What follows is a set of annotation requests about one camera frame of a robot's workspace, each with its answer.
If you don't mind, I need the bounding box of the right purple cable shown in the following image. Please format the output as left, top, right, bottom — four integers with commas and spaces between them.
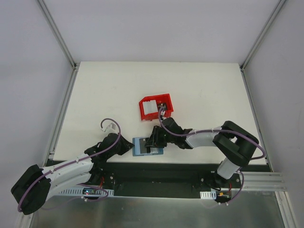
158, 106, 266, 209

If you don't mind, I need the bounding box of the red plastic bin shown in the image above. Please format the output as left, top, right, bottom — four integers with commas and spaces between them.
139, 93, 174, 121

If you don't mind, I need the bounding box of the black card lying in bin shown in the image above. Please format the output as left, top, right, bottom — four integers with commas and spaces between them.
157, 102, 168, 111

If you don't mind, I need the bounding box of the purple cable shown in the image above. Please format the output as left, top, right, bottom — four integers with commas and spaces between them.
17, 117, 123, 212
158, 106, 266, 209

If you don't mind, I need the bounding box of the left aluminium frame post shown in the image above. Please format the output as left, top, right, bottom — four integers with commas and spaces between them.
36, 0, 77, 69

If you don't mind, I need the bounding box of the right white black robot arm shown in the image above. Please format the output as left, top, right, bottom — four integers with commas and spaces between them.
145, 117, 259, 188

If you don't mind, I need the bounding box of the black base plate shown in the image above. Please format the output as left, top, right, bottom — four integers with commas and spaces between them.
86, 162, 241, 199

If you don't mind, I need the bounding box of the aluminium frame post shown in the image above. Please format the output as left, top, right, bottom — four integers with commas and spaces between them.
240, 0, 288, 72
36, 0, 77, 69

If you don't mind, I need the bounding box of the right aluminium frame post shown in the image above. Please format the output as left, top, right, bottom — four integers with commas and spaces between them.
240, 0, 288, 72

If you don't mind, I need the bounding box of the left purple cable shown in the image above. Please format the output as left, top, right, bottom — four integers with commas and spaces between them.
17, 117, 123, 212

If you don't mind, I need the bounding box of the left white cable duct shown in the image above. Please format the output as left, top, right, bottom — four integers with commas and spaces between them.
57, 187, 114, 197

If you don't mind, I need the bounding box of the right white cable duct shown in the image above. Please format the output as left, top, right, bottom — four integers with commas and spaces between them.
200, 190, 217, 200

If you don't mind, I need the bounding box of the blue leather card holder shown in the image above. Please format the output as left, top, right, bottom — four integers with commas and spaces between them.
132, 137, 163, 157

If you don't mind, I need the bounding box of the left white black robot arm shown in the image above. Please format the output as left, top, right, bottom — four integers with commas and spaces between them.
11, 133, 134, 215

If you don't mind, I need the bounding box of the white cable duct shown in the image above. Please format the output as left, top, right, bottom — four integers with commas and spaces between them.
57, 187, 114, 197
200, 190, 217, 200

